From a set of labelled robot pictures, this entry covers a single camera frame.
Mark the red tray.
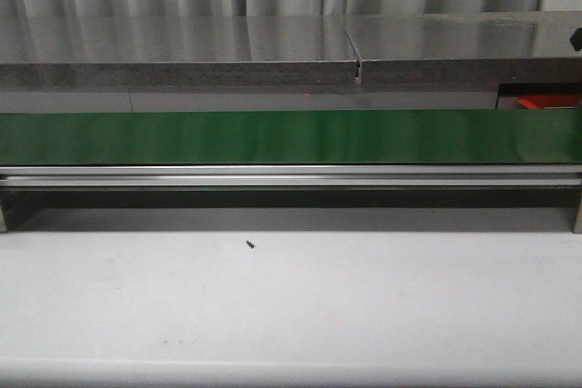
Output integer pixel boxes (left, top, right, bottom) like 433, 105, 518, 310
517, 94, 582, 109

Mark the conveyor support leg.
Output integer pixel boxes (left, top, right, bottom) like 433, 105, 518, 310
572, 190, 582, 234
0, 192, 18, 234

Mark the grey counter slab right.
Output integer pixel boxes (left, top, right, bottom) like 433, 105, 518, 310
345, 11, 581, 85

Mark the right conveyor support leg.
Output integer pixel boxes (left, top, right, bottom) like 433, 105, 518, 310
572, 190, 582, 234

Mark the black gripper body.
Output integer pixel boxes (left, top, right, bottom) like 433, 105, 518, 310
570, 27, 582, 51

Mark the grey counter slab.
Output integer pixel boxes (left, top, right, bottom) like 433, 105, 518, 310
1, 16, 358, 88
345, 11, 581, 85

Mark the aluminium conveyor frame rail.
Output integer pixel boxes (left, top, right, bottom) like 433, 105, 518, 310
1, 164, 581, 189

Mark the green conveyor belt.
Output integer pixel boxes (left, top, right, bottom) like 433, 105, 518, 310
1, 109, 581, 165

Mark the grey counter slab left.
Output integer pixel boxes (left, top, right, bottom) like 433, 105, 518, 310
1, 16, 358, 88

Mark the left conveyor support leg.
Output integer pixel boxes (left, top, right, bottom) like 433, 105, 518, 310
0, 192, 18, 234

